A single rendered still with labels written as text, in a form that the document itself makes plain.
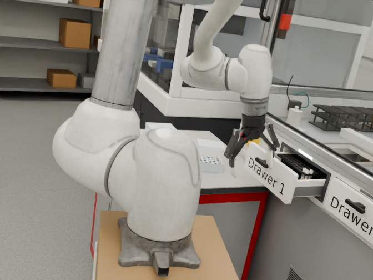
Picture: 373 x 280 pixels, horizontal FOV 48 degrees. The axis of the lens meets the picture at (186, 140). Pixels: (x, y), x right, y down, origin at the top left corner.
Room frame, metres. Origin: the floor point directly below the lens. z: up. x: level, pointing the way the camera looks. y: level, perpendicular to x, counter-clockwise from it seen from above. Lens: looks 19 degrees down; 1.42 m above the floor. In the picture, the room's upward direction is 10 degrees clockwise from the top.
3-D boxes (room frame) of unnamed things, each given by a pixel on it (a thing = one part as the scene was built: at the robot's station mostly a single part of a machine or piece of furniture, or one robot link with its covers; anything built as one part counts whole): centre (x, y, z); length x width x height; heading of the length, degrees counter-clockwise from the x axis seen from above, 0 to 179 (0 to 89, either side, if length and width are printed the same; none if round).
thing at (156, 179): (0.84, 0.04, 1.02); 0.18 x 0.16 x 0.22; 61
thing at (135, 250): (0.82, 0.02, 0.89); 0.22 x 0.18 x 0.06; 12
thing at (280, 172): (1.38, -0.31, 0.87); 0.29 x 0.02 x 0.11; 26
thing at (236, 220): (1.67, 0.02, 0.38); 0.62 x 0.58 x 0.76; 26
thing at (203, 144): (1.84, -0.12, 0.77); 0.13 x 0.09 x 0.02; 97
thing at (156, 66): (3.13, 0.00, 1.13); 1.78 x 1.14 x 0.45; 26
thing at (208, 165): (1.58, -0.10, 0.78); 0.12 x 0.08 x 0.04; 100
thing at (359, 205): (1.14, -0.54, 0.91); 0.07 x 0.04 x 0.01; 26
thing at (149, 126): (1.86, 0.13, 0.79); 0.13 x 0.09 x 0.05; 114
